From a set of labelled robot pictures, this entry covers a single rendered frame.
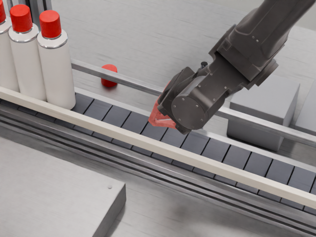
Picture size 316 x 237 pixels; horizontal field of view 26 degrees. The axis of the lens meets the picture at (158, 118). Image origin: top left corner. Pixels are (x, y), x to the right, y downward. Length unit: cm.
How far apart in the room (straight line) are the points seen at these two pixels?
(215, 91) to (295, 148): 35
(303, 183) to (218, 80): 28
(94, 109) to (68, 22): 33
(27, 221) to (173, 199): 25
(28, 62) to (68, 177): 21
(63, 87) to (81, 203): 22
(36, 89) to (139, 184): 25
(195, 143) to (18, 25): 36
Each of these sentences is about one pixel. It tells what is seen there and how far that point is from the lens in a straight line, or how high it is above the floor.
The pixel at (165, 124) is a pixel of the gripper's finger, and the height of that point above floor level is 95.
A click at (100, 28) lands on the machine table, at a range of 150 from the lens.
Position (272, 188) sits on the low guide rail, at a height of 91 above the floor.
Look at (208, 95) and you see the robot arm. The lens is 95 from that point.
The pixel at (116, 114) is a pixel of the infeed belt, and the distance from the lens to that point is 124.
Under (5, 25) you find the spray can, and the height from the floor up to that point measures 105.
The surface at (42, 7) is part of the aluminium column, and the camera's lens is 134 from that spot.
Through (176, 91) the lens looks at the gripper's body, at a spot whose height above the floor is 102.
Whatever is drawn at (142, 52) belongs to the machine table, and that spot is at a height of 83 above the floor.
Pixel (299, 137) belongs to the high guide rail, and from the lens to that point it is 112.
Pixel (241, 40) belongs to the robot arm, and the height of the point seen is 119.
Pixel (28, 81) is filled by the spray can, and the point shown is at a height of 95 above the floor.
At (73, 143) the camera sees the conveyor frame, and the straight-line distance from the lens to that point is 123.
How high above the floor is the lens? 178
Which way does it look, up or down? 47 degrees down
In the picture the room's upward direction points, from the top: straight up
